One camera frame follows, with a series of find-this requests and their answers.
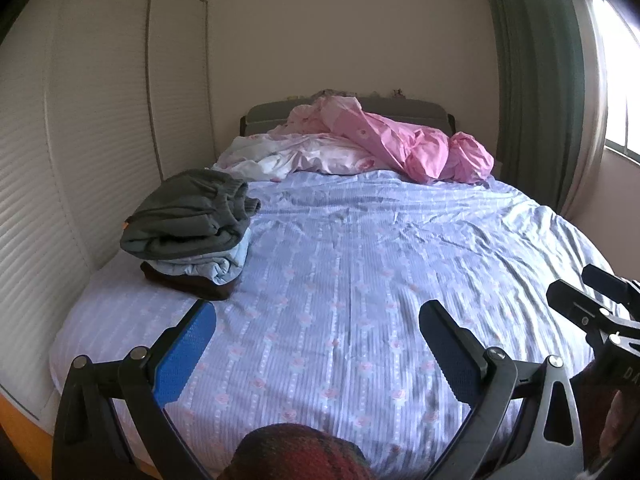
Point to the grey pants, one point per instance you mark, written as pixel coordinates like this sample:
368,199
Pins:
185,220

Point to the grey headboard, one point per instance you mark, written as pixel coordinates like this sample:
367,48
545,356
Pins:
270,112

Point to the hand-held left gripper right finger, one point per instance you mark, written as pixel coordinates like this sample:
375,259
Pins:
450,355

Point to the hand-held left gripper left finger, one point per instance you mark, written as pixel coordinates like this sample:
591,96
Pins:
185,355

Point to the light blue folded cloth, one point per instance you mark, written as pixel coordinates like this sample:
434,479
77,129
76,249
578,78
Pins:
225,260

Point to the pink quilt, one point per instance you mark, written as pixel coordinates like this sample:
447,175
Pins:
400,145

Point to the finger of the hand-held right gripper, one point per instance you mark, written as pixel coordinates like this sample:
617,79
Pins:
607,282
575,307

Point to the white louvered closet door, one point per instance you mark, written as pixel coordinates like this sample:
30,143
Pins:
182,75
75,135

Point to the person's right hand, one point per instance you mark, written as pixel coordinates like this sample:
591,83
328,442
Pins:
625,430

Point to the window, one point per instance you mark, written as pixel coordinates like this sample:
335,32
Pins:
622,85

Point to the striped floral bed sheet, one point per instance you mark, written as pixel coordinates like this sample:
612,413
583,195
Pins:
350,285

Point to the green curtain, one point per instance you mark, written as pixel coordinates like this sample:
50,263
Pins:
540,85

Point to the brown folded cloth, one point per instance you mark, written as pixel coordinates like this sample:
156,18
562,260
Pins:
200,289

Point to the person's right forearm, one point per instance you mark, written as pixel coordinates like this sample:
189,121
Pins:
590,400

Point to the light pink floral pillow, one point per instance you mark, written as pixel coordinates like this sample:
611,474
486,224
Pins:
310,155

